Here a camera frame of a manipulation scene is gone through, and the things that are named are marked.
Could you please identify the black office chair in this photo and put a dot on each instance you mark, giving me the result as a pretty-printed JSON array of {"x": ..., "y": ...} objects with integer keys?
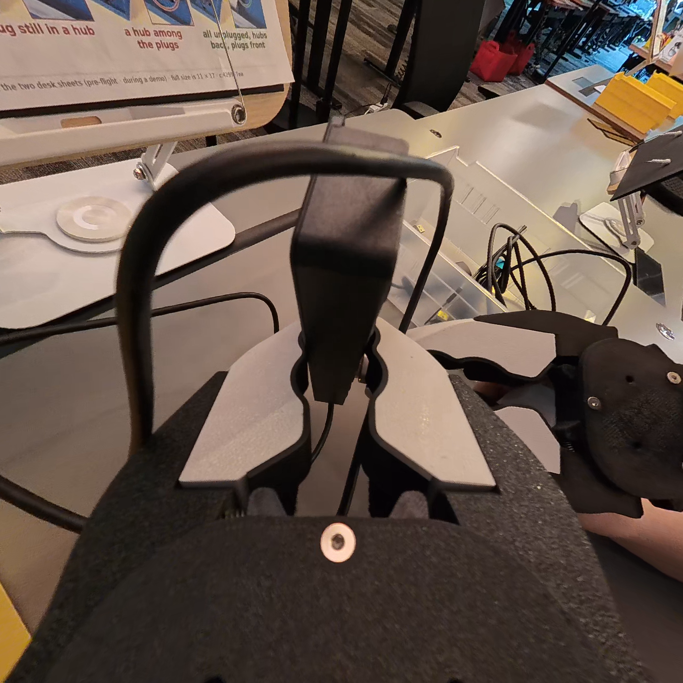
[{"x": 438, "y": 53}]

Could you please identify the clear plastic bin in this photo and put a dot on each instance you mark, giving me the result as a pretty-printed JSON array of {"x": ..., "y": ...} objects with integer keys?
[{"x": 480, "y": 203}]

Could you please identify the silver laptop stand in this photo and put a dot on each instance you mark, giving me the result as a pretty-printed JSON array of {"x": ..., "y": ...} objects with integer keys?
[{"x": 624, "y": 229}]

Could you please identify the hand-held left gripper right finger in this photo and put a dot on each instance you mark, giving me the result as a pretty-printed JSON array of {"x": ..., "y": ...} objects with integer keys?
[{"x": 432, "y": 427}]

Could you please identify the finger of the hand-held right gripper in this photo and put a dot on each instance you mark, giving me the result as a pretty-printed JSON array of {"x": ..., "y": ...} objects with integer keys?
[
  {"x": 528, "y": 400},
  {"x": 480, "y": 347}
]

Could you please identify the yellow plastic bin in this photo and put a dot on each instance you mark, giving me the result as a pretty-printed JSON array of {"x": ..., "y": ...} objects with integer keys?
[
  {"x": 11, "y": 640},
  {"x": 640, "y": 101}
]

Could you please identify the grey laptop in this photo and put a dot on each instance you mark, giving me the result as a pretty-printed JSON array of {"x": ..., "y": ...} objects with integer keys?
[{"x": 651, "y": 171}]

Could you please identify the instruction poster board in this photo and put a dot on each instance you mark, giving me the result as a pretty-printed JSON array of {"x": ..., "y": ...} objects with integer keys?
[{"x": 139, "y": 53}]

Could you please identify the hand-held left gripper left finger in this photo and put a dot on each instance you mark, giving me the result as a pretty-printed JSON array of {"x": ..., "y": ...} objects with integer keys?
[{"x": 251, "y": 427}]

